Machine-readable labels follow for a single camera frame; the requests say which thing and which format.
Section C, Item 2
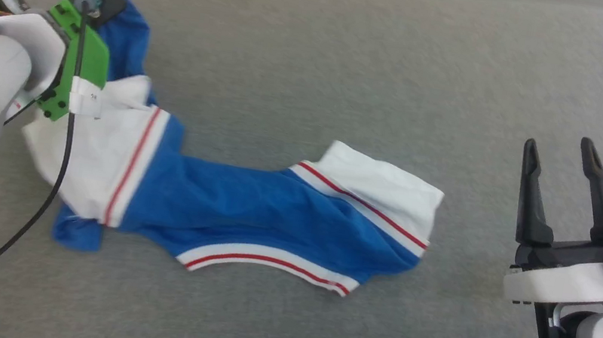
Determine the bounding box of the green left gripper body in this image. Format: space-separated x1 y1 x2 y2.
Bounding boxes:
31 0 121 129

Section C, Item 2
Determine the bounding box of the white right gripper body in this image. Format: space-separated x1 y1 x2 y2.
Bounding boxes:
500 220 603 319

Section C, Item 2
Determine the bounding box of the blue white basketball jersey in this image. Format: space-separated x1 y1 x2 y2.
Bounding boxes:
4 0 470 311

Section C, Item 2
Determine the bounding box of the grey fabric sofa cushion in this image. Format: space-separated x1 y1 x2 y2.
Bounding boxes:
0 0 603 338

